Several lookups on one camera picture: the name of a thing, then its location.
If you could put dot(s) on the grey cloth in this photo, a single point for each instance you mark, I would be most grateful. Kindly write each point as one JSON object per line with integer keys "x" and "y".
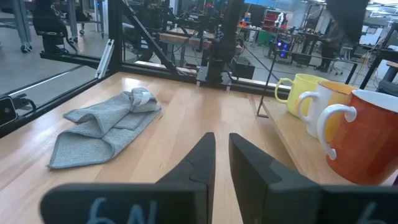
{"x": 99, "y": 130}

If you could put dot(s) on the person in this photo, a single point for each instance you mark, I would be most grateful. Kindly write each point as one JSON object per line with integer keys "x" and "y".
{"x": 331, "y": 40}

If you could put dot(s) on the yellow-green mug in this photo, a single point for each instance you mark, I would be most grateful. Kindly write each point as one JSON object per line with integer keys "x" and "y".
{"x": 298, "y": 93}

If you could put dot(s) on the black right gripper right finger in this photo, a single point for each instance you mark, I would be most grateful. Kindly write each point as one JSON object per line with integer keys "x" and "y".
{"x": 264, "y": 193}

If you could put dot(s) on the red drawer cabinet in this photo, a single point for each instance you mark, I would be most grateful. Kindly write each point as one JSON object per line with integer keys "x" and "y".
{"x": 270, "y": 20}

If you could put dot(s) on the black office chair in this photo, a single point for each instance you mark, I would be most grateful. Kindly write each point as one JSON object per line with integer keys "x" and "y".
{"x": 49, "y": 25}

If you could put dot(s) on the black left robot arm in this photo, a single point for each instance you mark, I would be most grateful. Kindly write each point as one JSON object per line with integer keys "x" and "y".
{"x": 228, "y": 31}

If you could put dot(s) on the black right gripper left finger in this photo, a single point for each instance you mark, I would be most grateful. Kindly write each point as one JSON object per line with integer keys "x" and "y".
{"x": 186, "y": 193}

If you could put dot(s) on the black computer blue lights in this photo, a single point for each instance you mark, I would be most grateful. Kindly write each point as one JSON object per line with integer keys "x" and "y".
{"x": 282, "y": 48}

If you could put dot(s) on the black camera box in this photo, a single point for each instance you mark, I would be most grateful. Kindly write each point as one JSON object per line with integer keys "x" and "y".
{"x": 7, "y": 110}

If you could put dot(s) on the black aluminium table frame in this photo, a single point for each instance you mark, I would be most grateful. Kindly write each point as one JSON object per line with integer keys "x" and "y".
{"x": 115, "y": 31}

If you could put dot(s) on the red mug white inside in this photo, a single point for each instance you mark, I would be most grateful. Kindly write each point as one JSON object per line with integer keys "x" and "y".
{"x": 367, "y": 143}

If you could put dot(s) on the wooden workbench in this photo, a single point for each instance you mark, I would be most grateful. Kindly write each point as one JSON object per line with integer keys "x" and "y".
{"x": 180, "y": 38}

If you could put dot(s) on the silver aluminium bar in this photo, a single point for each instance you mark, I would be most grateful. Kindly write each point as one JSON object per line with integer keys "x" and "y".
{"x": 104, "y": 60}

